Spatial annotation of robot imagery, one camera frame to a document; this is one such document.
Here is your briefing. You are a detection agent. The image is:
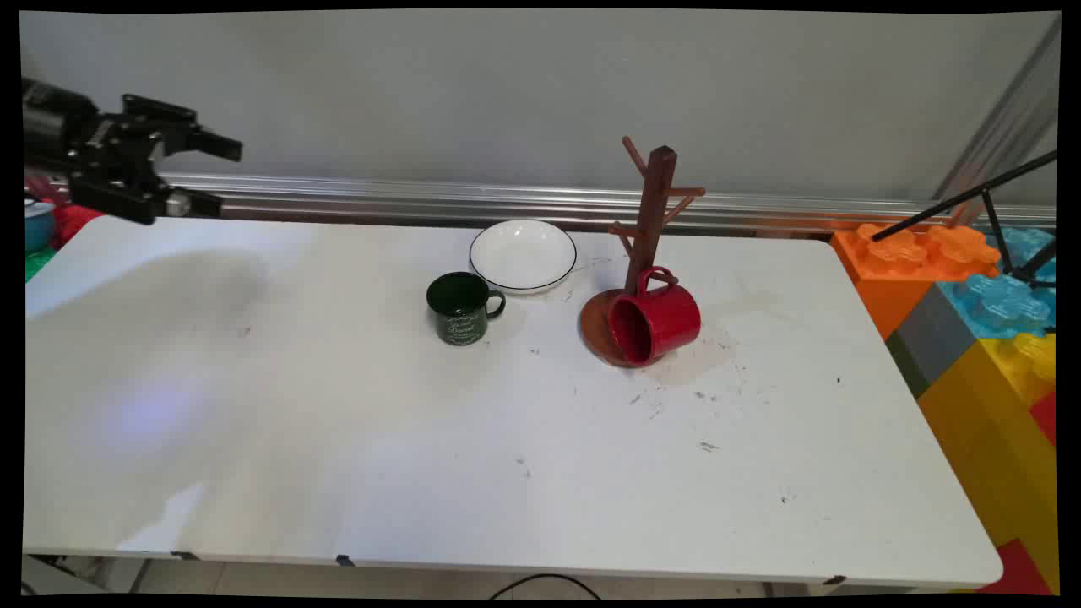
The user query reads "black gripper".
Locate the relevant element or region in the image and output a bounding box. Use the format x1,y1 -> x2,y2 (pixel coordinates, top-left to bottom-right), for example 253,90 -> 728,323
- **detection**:
23,79 -> 244,225

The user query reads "red ceramic mug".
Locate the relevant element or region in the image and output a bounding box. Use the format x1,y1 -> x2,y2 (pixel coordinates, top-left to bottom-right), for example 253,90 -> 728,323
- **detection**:
607,267 -> 702,366

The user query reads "red toy item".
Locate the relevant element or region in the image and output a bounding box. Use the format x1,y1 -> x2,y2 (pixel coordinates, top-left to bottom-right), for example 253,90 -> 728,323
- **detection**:
52,203 -> 104,247

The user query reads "blue pot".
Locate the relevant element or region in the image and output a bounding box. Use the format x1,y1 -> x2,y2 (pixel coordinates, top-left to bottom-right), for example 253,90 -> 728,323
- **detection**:
24,198 -> 57,254

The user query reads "dark green enamel mug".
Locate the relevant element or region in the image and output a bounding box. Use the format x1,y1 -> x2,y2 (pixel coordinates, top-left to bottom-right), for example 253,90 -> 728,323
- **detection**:
426,271 -> 507,346

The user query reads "white bowl with black rim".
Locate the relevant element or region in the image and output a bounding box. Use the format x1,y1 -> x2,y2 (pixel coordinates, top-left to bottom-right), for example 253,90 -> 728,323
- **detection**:
469,219 -> 578,296

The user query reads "brown wooden mug tree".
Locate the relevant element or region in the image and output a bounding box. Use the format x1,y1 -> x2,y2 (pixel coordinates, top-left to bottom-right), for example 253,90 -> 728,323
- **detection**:
579,135 -> 707,369

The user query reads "orange toy building block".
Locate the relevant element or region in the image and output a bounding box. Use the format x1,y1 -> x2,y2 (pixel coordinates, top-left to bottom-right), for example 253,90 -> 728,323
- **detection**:
830,221 -> 1002,340

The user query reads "black tripod stand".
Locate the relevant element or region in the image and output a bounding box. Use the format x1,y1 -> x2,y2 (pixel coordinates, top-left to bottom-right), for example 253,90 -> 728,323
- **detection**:
870,149 -> 1059,288

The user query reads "translucent blue toy block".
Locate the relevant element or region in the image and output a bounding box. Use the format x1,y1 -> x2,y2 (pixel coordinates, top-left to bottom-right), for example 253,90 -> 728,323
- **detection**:
936,270 -> 1057,340
986,225 -> 1057,281

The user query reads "large yellow toy block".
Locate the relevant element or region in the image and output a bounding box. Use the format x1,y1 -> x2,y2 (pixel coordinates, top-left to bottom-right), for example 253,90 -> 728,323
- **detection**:
916,336 -> 1061,594

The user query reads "translucent yellow toy block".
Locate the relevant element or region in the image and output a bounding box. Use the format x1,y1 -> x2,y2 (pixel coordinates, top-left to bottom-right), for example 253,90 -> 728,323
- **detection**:
1012,331 -> 1057,383

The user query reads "red toy building block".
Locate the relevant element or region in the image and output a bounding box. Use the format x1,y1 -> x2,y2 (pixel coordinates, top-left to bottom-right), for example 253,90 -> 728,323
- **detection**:
978,539 -> 1054,596
1029,388 -> 1058,446

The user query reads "horizontal aluminium rail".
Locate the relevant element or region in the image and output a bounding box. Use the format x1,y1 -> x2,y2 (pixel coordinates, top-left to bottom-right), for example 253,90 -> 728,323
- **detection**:
156,172 -> 1057,235

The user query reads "black floor cable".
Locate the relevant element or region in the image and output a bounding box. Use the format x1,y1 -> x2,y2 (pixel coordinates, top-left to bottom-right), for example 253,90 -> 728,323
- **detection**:
488,573 -> 602,601

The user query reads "slanted aluminium frame profile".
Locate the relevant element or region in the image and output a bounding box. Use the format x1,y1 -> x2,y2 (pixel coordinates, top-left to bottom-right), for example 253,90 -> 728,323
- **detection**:
932,15 -> 1062,222

